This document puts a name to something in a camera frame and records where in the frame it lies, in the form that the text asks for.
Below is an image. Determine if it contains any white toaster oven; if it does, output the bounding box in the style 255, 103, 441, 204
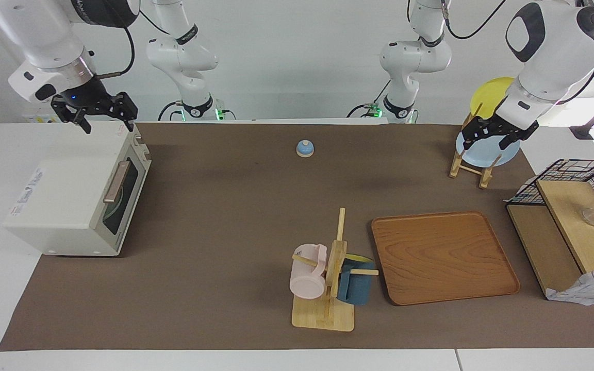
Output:
3, 121, 152, 257

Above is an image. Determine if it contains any light blue plate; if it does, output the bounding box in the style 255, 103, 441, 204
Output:
455, 131, 521, 168

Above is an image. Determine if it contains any yellow plate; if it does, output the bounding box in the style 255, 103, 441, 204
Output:
470, 77, 517, 121

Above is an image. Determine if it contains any wooden plate rack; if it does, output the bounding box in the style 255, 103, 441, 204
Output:
449, 102, 504, 190

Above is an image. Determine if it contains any brown wooden tray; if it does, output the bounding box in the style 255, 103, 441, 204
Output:
371, 210, 521, 307

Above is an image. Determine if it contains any brown table mat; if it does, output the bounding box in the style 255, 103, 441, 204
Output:
0, 123, 594, 352

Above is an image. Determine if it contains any dark blue mug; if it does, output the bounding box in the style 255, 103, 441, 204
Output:
337, 254, 375, 306

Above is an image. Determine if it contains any pink mug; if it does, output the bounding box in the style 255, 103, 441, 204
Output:
289, 244, 328, 300

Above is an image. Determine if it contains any wooden mug rack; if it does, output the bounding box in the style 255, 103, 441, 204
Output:
291, 208, 380, 332

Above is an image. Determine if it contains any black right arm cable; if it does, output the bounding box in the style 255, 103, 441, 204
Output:
93, 25, 136, 79

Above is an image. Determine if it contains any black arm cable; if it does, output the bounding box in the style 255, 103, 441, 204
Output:
93, 25, 136, 79
440, 0, 507, 41

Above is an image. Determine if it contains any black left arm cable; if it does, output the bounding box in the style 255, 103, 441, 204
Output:
440, 0, 507, 41

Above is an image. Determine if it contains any wooden shelf with black frame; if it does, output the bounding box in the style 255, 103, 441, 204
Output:
505, 178, 594, 299

